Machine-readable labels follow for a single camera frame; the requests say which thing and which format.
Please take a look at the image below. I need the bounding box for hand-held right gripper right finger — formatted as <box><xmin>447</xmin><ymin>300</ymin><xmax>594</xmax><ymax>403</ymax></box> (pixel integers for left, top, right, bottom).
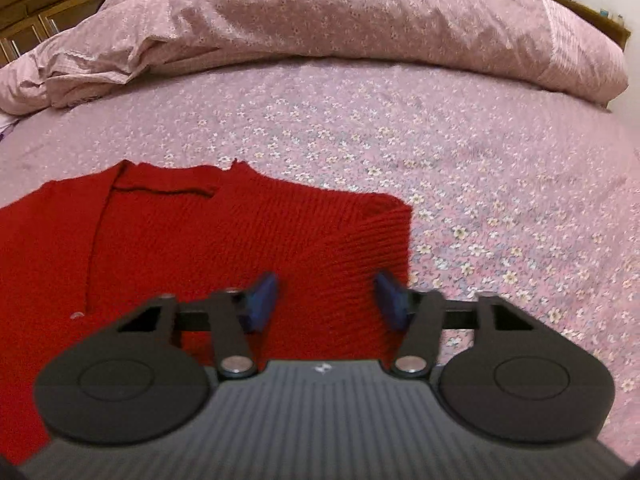
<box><xmin>374</xmin><ymin>270</ymin><xmax>539</xmax><ymax>379</ymax></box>

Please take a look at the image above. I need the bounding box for brown wooden bed frame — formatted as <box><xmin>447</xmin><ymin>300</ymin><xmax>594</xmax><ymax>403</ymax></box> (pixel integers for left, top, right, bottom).
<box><xmin>520</xmin><ymin>0</ymin><xmax>632</xmax><ymax>51</ymax></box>

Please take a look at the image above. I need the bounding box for pink floral bed sheet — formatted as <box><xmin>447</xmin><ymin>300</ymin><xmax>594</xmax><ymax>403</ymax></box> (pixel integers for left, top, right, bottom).
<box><xmin>0</xmin><ymin>57</ymin><xmax>640</xmax><ymax>461</ymax></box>

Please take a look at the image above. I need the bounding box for pink floral duvet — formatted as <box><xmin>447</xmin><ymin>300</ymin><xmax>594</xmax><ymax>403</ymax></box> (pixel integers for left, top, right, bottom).
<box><xmin>0</xmin><ymin>0</ymin><xmax>630</xmax><ymax>116</ymax></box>

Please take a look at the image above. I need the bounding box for red knitted sweater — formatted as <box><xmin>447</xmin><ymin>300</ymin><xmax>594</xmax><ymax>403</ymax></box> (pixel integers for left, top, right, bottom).
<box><xmin>0</xmin><ymin>160</ymin><xmax>414</xmax><ymax>467</ymax></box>

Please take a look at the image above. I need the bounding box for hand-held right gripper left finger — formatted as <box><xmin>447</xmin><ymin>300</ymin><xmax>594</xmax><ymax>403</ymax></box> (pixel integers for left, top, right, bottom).
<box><xmin>116</xmin><ymin>272</ymin><xmax>279</xmax><ymax>379</ymax></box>

